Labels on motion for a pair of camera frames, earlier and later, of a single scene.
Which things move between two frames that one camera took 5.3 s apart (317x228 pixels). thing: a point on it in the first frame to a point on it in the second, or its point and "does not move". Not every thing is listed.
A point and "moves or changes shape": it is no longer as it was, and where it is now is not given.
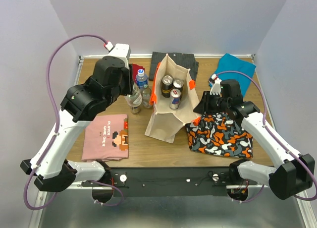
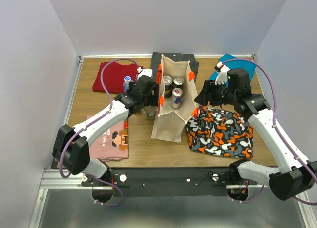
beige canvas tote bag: [166, 122] moves or changes shape
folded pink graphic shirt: [106, 139] does not move
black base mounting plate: [204, 181] does not move
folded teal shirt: [230, 62] does not move
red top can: [175, 94] does not move
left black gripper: [127, 74] to [153, 99]
